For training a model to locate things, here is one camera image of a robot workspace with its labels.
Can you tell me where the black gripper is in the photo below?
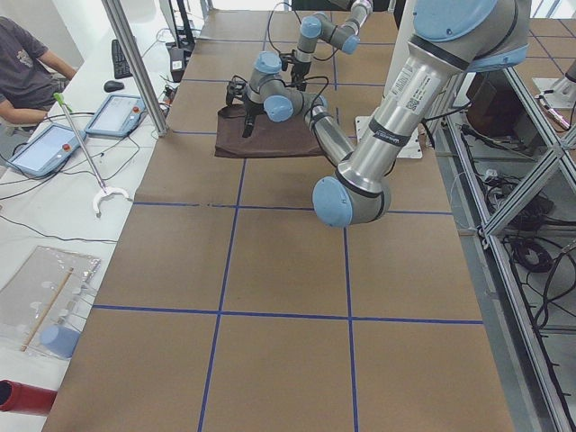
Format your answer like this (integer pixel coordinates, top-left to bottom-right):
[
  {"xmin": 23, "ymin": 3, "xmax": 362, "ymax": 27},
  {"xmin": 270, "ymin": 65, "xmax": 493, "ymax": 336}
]
[
  {"xmin": 291, "ymin": 60, "xmax": 311, "ymax": 90},
  {"xmin": 242, "ymin": 99, "xmax": 264, "ymax": 138}
]

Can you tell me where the blue teach pendant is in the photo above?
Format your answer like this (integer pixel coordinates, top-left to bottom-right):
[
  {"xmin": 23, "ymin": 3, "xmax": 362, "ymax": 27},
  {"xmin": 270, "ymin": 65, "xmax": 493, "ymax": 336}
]
[
  {"xmin": 85, "ymin": 94, "xmax": 146, "ymax": 139},
  {"xmin": 7, "ymin": 124, "xmax": 80, "ymax": 177}
]

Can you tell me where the black box white label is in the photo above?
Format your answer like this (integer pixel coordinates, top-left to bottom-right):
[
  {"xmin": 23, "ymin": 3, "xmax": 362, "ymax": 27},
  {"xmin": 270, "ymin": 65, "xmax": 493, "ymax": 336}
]
[{"xmin": 168, "ymin": 47, "xmax": 186, "ymax": 83}]

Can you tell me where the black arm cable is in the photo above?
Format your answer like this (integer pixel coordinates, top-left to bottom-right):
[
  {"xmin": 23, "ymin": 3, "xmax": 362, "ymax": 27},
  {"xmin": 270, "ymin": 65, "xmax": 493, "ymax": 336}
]
[
  {"xmin": 229, "ymin": 75, "xmax": 397, "ymax": 176},
  {"xmin": 265, "ymin": 2, "xmax": 343, "ymax": 64}
]

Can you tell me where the black keyboard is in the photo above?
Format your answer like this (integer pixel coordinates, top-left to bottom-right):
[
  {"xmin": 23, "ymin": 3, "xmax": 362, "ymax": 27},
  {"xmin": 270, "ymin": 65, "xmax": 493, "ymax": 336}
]
[{"xmin": 111, "ymin": 39, "xmax": 132, "ymax": 79}]

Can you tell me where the seated person grey shirt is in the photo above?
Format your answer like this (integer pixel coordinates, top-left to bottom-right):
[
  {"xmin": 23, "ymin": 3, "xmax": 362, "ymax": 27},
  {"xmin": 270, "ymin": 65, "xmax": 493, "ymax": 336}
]
[{"xmin": 1, "ymin": 17, "xmax": 77, "ymax": 125}]

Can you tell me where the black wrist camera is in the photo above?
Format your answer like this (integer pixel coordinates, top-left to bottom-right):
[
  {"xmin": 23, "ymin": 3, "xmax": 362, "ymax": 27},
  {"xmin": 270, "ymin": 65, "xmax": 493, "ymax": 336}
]
[
  {"xmin": 279, "ymin": 52, "xmax": 294, "ymax": 71},
  {"xmin": 225, "ymin": 76, "xmax": 248, "ymax": 106}
]

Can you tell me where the black computer mouse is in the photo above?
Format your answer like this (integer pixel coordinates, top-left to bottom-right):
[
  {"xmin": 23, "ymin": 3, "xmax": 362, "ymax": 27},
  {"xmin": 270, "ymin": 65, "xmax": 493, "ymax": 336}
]
[{"xmin": 103, "ymin": 80, "xmax": 125, "ymax": 93}]

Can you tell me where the aluminium frame post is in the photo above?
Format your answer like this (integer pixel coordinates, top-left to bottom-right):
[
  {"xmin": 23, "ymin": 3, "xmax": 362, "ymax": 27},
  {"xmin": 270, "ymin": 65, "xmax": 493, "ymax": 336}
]
[{"xmin": 102, "ymin": 0, "xmax": 168, "ymax": 137}]

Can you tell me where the far blue teach pendant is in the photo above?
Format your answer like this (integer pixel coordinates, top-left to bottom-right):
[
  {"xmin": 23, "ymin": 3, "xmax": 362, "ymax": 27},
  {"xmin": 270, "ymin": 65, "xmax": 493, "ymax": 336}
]
[{"xmin": 85, "ymin": 94, "xmax": 146, "ymax": 139}]

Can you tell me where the aluminium truss frame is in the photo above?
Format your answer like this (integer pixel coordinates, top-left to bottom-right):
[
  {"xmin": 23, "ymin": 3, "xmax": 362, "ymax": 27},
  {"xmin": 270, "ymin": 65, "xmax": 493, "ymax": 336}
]
[{"xmin": 443, "ymin": 17, "xmax": 576, "ymax": 432}]

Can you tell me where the wooden stick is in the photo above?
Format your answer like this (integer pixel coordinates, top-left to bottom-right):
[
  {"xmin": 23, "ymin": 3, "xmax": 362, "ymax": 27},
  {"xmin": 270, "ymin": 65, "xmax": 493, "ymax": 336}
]
[{"xmin": 20, "ymin": 267, "xmax": 74, "ymax": 352}]

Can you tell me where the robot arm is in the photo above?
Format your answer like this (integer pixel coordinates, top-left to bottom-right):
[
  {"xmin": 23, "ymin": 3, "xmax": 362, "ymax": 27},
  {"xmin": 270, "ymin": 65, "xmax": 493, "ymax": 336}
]
[
  {"xmin": 284, "ymin": 0, "xmax": 374, "ymax": 91},
  {"xmin": 228, "ymin": 1, "xmax": 531, "ymax": 228}
]

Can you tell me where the red cylinder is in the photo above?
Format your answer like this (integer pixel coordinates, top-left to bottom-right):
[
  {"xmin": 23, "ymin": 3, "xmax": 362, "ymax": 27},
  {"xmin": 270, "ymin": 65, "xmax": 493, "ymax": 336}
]
[{"xmin": 1, "ymin": 380, "xmax": 58, "ymax": 416}]

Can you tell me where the near blue teach pendant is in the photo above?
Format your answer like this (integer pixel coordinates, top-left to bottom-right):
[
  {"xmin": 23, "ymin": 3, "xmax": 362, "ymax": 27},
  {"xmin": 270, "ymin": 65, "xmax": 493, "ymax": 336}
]
[{"xmin": 7, "ymin": 124, "xmax": 80, "ymax": 177}]

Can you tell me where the white pedestal base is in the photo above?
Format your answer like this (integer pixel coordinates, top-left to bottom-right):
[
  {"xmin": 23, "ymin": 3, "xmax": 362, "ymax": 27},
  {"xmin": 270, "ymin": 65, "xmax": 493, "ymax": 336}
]
[{"xmin": 354, "ymin": 0, "xmax": 433, "ymax": 160}]

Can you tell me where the white reacher grabber tool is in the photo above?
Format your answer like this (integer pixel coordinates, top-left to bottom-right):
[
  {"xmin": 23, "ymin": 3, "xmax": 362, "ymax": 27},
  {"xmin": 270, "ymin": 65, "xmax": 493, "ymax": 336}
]
[{"xmin": 53, "ymin": 92, "xmax": 131, "ymax": 218}]

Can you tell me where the blue plastic cup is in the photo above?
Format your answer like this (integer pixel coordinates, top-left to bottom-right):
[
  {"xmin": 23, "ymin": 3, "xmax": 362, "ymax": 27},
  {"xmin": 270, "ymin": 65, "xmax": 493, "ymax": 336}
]
[{"xmin": 40, "ymin": 325, "xmax": 80, "ymax": 359}]

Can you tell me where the dark brown t-shirt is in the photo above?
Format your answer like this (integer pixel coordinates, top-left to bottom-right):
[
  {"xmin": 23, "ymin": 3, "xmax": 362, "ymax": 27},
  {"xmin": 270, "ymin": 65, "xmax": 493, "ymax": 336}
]
[{"xmin": 214, "ymin": 104, "xmax": 324, "ymax": 158}]

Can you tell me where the clear plastic tray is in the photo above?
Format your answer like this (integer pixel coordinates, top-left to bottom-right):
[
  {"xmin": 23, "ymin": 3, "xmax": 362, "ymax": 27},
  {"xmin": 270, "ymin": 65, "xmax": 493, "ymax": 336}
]
[{"xmin": 1, "ymin": 247, "xmax": 101, "ymax": 359}]

